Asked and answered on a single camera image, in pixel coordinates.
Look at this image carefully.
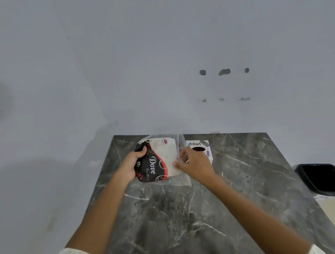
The person's right hand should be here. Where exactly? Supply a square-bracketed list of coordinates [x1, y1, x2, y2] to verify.
[172, 147, 218, 187]

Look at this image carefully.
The person's left hand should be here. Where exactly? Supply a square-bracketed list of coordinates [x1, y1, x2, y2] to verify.
[116, 146, 148, 184]

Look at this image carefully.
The clear plastic bag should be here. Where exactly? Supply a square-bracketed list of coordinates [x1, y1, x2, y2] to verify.
[129, 134, 193, 187]

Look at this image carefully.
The black white red printed packet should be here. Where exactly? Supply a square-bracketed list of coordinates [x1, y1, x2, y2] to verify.
[134, 137, 181, 182]

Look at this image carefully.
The person's left forearm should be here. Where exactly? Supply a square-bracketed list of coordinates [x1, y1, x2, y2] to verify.
[65, 171, 131, 252]

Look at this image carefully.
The person's right forearm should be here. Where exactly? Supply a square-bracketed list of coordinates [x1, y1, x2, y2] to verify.
[205, 174, 312, 254]

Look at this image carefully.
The white cardboard box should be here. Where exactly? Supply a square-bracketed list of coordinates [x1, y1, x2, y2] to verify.
[185, 140, 213, 165]

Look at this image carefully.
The white left sleeve cuff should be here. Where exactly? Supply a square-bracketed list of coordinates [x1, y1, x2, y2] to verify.
[59, 248, 91, 254]

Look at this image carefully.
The white sleeve cuff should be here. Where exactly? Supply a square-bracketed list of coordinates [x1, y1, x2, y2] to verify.
[308, 244, 327, 254]
[59, 248, 91, 254]

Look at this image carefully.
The black waste bin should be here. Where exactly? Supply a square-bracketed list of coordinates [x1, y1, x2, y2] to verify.
[295, 163, 335, 197]

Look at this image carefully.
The white right sleeve cuff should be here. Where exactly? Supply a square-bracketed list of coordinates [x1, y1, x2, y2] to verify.
[308, 244, 327, 254]

